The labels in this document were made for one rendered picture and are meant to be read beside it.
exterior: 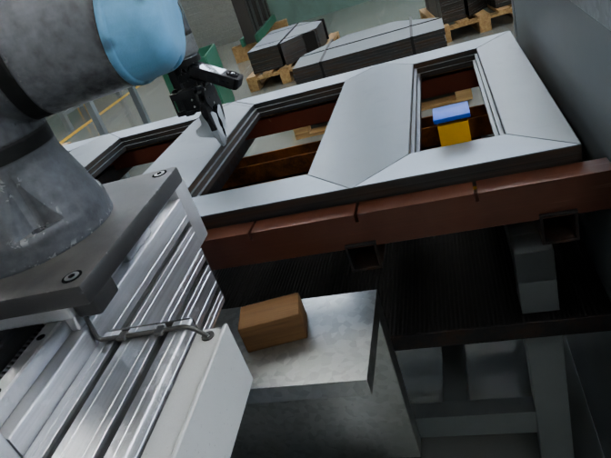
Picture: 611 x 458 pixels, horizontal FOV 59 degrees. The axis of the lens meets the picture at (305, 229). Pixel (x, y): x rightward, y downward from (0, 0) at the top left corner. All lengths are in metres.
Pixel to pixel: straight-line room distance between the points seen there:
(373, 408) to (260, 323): 0.31
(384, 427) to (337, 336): 0.30
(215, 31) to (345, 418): 8.94
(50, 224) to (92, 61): 0.15
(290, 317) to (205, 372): 0.41
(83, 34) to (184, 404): 0.29
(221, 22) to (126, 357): 9.27
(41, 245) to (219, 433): 0.22
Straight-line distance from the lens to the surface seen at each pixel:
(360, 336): 0.83
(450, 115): 0.95
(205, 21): 9.75
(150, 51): 0.48
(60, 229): 0.52
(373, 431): 1.11
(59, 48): 0.48
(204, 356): 0.46
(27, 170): 0.53
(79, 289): 0.45
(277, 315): 0.85
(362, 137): 1.06
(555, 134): 0.90
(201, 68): 1.25
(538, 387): 1.15
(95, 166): 1.63
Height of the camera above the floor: 1.21
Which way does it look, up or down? 27 degrees down
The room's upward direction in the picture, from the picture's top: 19 degrees counter-clockwise
